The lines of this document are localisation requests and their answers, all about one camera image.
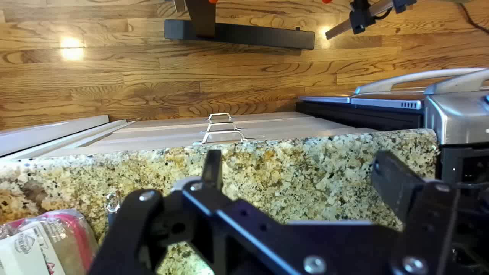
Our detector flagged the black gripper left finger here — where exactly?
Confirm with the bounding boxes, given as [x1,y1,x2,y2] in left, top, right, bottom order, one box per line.
[89,150,222,275]

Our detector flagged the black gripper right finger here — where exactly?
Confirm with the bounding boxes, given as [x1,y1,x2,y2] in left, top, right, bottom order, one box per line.
[370,151,489,275]

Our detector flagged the pink lidded food package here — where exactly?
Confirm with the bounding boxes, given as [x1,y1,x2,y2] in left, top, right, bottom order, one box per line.
[0,209,97,275]

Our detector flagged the stainless steel stove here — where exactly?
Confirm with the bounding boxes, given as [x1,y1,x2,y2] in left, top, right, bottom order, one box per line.
[295,67,489,183]

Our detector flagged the white lower cabinet drawers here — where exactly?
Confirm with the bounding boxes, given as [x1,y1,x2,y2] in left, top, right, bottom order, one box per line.
[0,112,361,161]

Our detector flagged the black tripod base bar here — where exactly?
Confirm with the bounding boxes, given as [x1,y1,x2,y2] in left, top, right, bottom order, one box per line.
[164,20,315,51]

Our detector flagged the camera on tripod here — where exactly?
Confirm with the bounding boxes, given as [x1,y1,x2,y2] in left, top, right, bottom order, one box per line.
[326,0,417,40]

